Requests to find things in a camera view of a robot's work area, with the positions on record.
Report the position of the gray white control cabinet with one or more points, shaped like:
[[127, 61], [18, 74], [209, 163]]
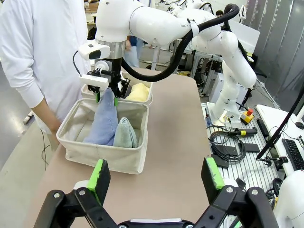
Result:
[[217, 85]]

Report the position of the person's right forearm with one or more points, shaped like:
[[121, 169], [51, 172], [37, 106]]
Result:
[[46, 116]]

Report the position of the yellow towel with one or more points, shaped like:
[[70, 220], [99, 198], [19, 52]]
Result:
[[139, 92]]

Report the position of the lavender blue cone-folded towel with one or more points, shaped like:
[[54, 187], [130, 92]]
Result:
[[104, 121]]

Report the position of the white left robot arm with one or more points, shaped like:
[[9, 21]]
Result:
[[292, 197]]

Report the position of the black computer keyboard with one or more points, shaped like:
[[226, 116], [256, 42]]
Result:
[[293, 153]]

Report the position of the white computer desk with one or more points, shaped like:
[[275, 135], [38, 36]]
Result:
[[268, 114]]

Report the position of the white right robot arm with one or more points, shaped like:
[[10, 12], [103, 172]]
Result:
[[154, 21]]

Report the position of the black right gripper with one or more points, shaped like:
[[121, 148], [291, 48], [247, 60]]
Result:
[[116, 69]]

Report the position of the mint green towel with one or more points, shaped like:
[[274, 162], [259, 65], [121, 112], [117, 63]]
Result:
[[124, 135]]

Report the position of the red emergency stop button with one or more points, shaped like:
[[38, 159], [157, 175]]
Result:
[[248, 114]]

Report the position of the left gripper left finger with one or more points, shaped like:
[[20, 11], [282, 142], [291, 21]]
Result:
[[99, 180]]

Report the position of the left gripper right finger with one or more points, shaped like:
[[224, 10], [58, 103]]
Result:
[[211, 178]]

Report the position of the black stand pole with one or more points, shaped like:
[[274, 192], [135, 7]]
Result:
[[282, 123]]

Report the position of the black computer mouse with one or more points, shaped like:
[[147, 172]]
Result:
[[300, 125]]

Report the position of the person in pale lab coat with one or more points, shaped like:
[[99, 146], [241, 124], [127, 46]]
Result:
[[35, 47]]

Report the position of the aluminium slotted base plate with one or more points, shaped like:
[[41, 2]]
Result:
[[254, 166]]

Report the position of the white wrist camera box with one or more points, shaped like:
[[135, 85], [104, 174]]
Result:
[[93, 80]]

